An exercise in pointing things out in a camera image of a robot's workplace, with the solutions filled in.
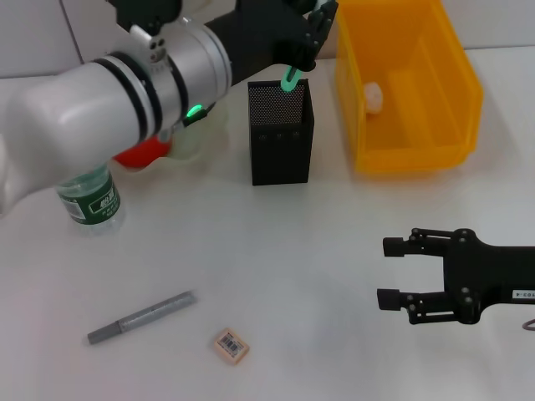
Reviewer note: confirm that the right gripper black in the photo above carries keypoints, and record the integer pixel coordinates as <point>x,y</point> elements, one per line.
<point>497,271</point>

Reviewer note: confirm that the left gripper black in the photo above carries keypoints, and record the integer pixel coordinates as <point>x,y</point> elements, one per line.
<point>263,33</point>

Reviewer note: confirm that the green utility knife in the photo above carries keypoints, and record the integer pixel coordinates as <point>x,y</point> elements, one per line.
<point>289,81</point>

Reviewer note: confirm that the white paper ball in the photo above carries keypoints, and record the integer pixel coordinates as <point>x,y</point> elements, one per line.
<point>373,97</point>

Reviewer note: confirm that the red-orange toy fruit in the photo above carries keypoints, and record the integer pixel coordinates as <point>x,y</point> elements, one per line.
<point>142,152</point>

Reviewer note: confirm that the clear water bottle green label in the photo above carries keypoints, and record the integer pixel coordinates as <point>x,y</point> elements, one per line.
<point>92,204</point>

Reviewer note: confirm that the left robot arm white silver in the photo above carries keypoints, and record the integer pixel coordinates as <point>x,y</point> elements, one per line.
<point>83,113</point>

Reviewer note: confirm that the black mesh pen holder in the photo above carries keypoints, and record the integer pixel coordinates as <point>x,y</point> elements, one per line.
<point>280,154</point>

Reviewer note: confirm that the clear glass fruit plate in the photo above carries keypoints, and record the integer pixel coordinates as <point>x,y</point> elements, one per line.
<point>209,133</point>

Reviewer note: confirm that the beige eraser with barcode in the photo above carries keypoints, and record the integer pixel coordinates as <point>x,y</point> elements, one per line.
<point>231,346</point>

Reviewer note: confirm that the grey marker pen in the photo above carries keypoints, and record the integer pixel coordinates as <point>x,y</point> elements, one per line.
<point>142,318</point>

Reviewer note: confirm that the yellow plastic bin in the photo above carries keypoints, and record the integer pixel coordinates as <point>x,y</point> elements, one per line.
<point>418,104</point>

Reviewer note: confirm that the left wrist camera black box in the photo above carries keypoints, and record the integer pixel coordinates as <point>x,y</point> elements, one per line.
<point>146,10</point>

